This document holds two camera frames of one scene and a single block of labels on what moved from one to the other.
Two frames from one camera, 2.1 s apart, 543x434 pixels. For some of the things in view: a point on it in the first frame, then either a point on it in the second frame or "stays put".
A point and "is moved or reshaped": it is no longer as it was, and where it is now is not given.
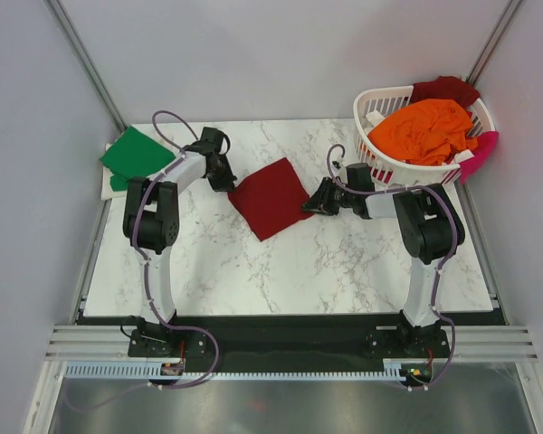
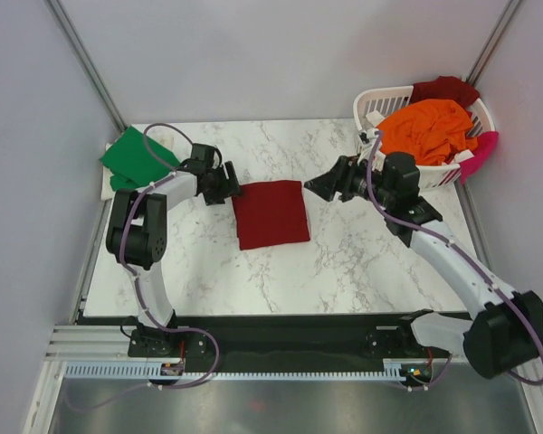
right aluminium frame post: x=493 y=42 stays put
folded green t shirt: x=134 y=155 stays put
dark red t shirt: x=272 y=199 is moved or reshaped
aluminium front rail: x=111 y=343 stays put
